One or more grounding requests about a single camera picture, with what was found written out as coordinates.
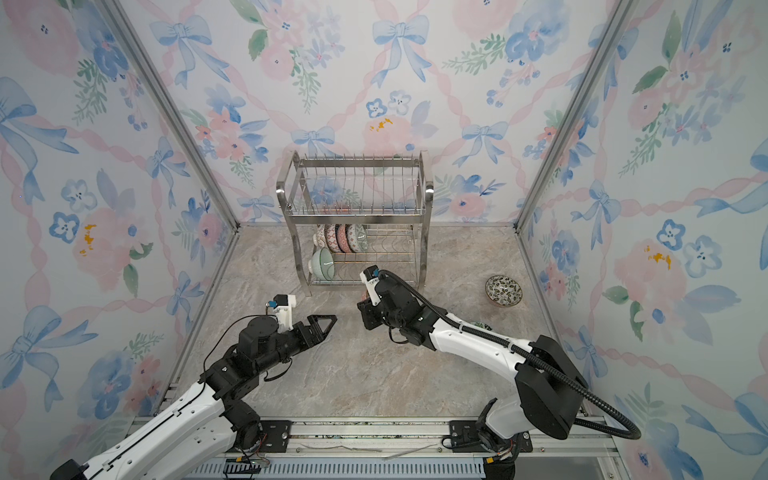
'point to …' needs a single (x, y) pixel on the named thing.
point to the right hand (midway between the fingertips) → (359, 302)
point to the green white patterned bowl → (357, 237)
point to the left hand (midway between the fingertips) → (330, 321)
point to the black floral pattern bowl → (342, 238)
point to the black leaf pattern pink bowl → (503, 291)
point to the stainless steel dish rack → (358, 219)
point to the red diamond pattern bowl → (332, 238)
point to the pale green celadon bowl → (322, 263)
